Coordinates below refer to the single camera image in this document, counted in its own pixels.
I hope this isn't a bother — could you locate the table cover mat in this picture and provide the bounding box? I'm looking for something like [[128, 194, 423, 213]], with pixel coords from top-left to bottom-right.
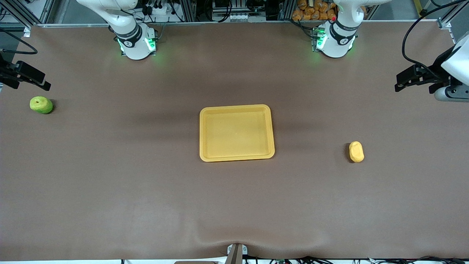
[[0, 21, 469, 261]]

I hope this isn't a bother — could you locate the yellow potato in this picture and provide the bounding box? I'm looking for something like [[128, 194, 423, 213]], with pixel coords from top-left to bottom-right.
[[349, 141, 365, 163]]

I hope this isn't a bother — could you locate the white power strip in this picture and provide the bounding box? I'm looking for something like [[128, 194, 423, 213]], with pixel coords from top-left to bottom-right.
[[145, 0, 173, 16]]

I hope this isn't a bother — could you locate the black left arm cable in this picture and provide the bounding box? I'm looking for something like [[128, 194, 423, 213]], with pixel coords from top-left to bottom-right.
[[402, 0, 469, 79]]

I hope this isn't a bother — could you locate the green apple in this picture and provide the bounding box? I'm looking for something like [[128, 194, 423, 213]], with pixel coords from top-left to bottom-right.
[[30, 96, 53, 114]]

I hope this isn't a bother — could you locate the bag of orange items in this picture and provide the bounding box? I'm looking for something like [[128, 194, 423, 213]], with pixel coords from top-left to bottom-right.
[[292, 0, 337, 21]]

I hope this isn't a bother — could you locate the aluminium table edge rail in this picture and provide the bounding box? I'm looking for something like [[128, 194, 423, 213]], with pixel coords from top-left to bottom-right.
[[36, 20, 452, 28]]

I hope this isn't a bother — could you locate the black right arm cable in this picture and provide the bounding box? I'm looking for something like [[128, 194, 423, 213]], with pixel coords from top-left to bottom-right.
[[0, 27, 38, 55]]

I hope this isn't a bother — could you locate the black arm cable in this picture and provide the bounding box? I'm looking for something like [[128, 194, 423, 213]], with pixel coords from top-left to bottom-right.
[[0, 27, 38, 55], [402, 0, 469, 79]]

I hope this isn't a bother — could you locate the yellow rectangular plastic tray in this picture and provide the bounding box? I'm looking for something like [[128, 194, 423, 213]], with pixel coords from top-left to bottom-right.
[[199, 104, 275, 162]]

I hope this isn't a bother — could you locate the aluminium frame post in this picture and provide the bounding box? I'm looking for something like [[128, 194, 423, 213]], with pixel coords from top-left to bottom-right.
[[0, 0, 56, 30], [438, 0, 469, 30]]

